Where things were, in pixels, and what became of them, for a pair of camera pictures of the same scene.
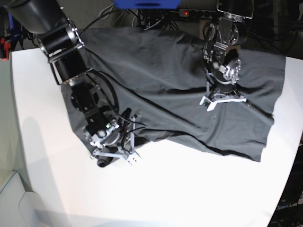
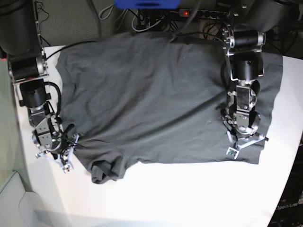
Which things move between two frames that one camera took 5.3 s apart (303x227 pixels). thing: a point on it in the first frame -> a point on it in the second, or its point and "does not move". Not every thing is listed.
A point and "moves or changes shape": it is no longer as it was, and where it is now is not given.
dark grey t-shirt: (158, 78) moves or changes shape
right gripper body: (214, 97) -> (242, 134)
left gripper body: (115, 142) -> (50, 137)
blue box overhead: (147, 4) does not move
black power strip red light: (191, 13) does not move
